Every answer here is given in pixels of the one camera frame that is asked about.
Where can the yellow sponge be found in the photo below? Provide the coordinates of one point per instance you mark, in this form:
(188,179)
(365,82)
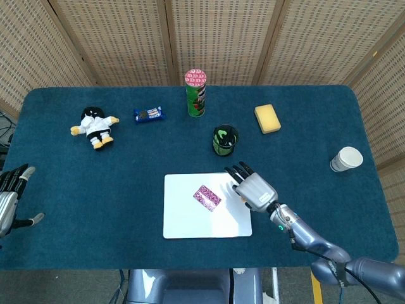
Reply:
(268,118)

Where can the black pen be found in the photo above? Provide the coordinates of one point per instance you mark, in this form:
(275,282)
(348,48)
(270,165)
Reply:
(228,142)

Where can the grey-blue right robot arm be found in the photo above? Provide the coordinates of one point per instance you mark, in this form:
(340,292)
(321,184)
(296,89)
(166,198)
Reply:
(316,242)

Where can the blue Oreo cookie pack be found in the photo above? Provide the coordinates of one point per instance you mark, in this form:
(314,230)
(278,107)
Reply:
(149,115)

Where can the woven wooden folding screen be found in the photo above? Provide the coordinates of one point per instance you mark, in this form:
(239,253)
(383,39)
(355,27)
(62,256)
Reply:
(221,38)

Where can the white paper cup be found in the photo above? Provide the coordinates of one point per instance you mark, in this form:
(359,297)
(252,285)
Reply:
(347,158)

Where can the white board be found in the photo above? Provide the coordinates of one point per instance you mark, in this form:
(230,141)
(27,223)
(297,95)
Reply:
(190,221)

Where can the blue table cloth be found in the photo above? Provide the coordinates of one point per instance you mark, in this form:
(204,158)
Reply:
(95,206)

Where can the grey-blue robot torso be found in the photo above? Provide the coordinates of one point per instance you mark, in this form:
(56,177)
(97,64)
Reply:
(190,288)

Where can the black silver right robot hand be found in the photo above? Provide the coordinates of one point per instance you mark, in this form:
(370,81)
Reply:
(257,191)

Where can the penguin plush toy white coat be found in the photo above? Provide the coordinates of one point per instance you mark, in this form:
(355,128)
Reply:
(95,126)

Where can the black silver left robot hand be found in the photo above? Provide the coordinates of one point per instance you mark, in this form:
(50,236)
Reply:
(6,204)

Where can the black mesh pen holder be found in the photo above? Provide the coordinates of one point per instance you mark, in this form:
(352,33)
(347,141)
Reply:
(218,151)

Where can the yellow floor tape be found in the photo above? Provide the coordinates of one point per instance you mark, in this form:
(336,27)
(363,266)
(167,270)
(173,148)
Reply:
(317,291)

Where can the white table leg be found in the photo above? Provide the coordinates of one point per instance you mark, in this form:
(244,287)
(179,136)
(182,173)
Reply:
(275,285)

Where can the pink patterned packet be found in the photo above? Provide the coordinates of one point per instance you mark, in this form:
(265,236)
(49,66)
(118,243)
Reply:
(207,198)

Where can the green Pringles can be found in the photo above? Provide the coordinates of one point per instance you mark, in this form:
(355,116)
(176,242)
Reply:
(196,101)

